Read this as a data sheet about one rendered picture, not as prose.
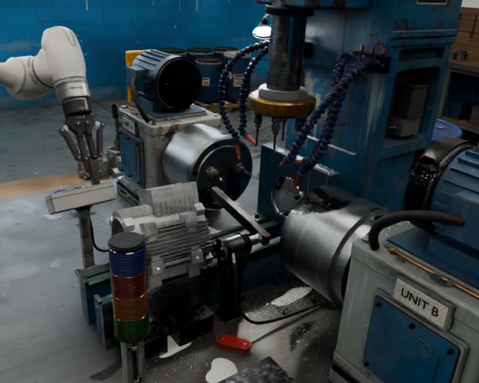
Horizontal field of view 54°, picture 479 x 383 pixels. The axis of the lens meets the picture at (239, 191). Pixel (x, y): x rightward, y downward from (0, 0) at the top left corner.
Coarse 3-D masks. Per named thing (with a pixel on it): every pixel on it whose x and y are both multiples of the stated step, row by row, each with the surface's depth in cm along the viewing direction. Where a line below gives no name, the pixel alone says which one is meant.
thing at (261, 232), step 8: (216, 192) 133; (216, 200) 134; (224, 200) 130; (224, 208) 131; (232, 208) 128; (240, 208) 128; (232, 216) 129; (240, 216) 125; (248, 216) 125; (248, 224) 123; (256, 224) 122; (256, 232) 121; (264, 232) 120; (264, 240) 119
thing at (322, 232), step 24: (312, 192) 112; (336, 192) 111; (288, 216) 111; (312, 216) 107; (336, 216) 104; (360, 216) 102; (288, 240) 110; (312, 240) 104; (336, 240) 100; (288, 264) 113; (312, 264) 104; (336, 264) 100; (336, 288) 102
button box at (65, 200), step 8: (104, 184) 131; (112, 184) 132; (64, 192) 124; (72, 192) 126; (80, 192) 127; (88, 192) 128; (96, 192) 129; (104, 192) 130; (112, 192) 131; (48, 200) 125; (56, 200) 123; (64, 200) 124; (72, 200) 125; (80, 200) 126; (88, 200) 128; (96, 200) 129; (104, 200) 130; (112, 200) 133; (48, 208) 128; (56, 208) 123; (64, 208) 124; (72, 208) 125
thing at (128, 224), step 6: (198, 204) 116; (198, 210) 114; (204, 210) 115; (126, 222) 106; (132, 222) 107; (126, 228) 106; (132, 228) 107; (210, 252) 117; (204, 258) 116; (210, 258) 116; (204, 264) 117
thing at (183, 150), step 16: (192, 128) 154; (208, 128) 154; (176, 144) 151; (192, 144) 147; (208, 144) 144; (224, 144) 147; (240, 144) 151; (176, 160) 149; (192, 160) 143; (208, 160) 145; (224, 160) 149; (240, 160) 153; (176, 176) 150; (192, 176) 144; (208, 176) 146; (224, 176) 151; (240, 176) 155; (208, 192) 149; (224, 192) 154; (240, 192) 158; (208, 208) 153
